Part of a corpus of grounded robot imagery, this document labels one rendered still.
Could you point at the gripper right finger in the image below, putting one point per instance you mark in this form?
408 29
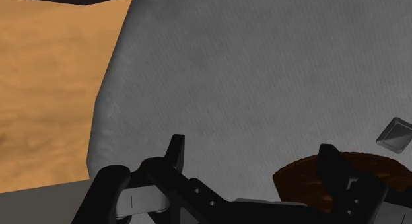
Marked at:
350 191

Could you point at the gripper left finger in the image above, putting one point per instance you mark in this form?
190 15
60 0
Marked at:
180 188

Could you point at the dark brown bowl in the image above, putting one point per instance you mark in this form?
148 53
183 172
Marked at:
299 184

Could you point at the grey square flat object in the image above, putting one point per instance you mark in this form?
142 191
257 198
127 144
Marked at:
396 136

